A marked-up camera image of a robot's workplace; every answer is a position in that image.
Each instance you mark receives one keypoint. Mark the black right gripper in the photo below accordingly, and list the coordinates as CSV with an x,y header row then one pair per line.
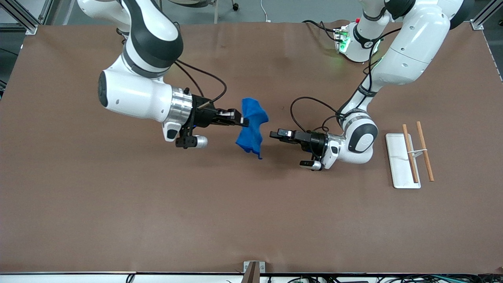
x,y
202,114

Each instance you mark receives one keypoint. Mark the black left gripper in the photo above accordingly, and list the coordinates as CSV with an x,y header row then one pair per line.
x,y
315,140

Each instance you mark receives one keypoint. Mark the blue microfibre towel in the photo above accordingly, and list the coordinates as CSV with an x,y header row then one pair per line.
x,y
251,133

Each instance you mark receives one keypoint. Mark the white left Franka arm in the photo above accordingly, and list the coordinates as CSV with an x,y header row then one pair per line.
x,y
408,51

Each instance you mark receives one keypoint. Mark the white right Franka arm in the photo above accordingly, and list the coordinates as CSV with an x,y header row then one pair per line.
x,y
133,94

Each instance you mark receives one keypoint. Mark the office chair base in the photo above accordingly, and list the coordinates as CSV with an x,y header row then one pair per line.
x,y
215,11

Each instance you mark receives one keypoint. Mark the wooden chopstick pair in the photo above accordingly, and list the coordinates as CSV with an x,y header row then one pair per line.
x,y
425,153

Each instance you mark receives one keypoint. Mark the white rack base plate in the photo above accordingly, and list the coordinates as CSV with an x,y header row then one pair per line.
x,y
397,165

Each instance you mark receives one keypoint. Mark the metal table edge bracket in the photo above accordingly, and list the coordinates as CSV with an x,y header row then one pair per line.
x,y
253,271

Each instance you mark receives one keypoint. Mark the aluminium frame profile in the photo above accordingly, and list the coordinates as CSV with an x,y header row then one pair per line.
x,y
481,19
21,19

